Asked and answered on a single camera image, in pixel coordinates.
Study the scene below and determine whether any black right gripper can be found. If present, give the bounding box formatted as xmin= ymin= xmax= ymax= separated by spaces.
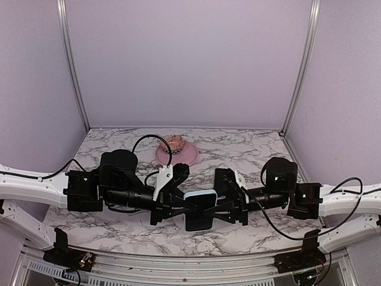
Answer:
xmin=204 ymin=185 xmax=290 ymax=226

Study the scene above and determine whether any light blue phone case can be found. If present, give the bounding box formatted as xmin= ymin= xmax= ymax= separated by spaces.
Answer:
xmin=183 ymin=189 xmax=217 ymax=212

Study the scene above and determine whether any black smartphone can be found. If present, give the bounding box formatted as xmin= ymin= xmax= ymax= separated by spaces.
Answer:
xmin=213 ymin=168 xmax=230 ymax=197

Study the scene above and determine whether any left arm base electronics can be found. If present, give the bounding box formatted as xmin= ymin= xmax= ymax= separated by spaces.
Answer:
xmin=43 ymin=228 xmax=95 ymax=272

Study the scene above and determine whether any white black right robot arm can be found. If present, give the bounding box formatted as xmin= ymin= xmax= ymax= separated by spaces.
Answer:
xmin=204 ymin=157 xmax=380 ymax=267

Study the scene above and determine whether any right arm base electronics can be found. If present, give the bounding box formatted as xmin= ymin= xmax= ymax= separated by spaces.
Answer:
xmin=274 ymin=229 xmax=326 ymax=273

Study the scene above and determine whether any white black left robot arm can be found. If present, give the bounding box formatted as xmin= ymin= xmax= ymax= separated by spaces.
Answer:
xmin=1 ymin=150 xmax=197 ymax=265

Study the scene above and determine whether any pink plate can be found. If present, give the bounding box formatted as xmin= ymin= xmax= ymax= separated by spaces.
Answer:
xmin=155 ymin=141 xmax=199 ymax=166

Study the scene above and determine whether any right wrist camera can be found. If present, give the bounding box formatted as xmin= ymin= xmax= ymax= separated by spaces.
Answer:
xmin=224 ymin=169 xmax=247 ymax=192

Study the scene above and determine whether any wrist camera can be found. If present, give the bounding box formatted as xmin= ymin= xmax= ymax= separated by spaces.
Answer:
xmin=152 ymin=163 xmax=190 ymax=200
xmin=224 ymin=169 xmax=247 ymax=192

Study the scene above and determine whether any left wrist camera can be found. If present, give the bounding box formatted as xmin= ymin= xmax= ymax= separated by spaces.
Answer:
xmin=152 ymin=163 xmax=190 ymax=200

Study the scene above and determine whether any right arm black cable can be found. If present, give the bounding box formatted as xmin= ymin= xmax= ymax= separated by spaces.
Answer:
xmin=241 ymin=166 xmax=364 ymax=241

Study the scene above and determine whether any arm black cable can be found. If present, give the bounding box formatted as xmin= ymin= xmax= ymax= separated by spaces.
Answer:
xmin=41 ymin=134 xmax=173 ymax=185
xmin=241 ymin=166 xmax=364 ymax=241

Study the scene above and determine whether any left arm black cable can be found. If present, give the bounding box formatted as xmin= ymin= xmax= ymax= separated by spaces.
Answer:
xmin=41 ymin=134 xmax=173 ymax=185

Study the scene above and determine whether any aluminium table front rail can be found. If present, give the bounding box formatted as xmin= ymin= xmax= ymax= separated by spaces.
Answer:
xmin=9 ymin=242 xmax=358 ymax=285

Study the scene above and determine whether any right aluminium frame post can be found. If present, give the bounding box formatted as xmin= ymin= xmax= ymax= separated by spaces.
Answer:
xmin=280 ymin=0 xmax=321 ymax=137

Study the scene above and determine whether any aluminium frame post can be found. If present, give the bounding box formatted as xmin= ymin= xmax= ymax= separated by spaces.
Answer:
xmin=280 ymin=0 xmax=321 ymax=137
xmin=57 ymin=0 xmax=90 ymax=133

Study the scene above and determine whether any left aluminium frame post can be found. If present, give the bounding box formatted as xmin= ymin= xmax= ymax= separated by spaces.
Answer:
xmin=57 ymin=0 xmax=90 ymax=133

